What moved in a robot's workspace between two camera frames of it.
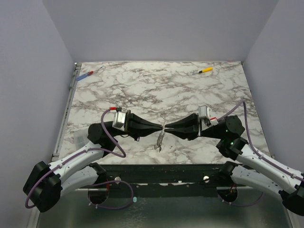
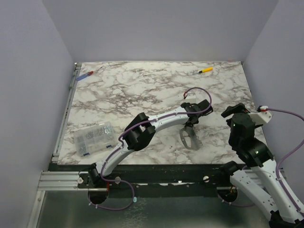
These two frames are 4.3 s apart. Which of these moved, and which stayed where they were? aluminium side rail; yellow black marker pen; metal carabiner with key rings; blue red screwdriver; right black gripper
Moved: right black gripper; metal carabiner with key rings
Stayed: blue red screwdriver; yellow black marker pen; aluminium side rail
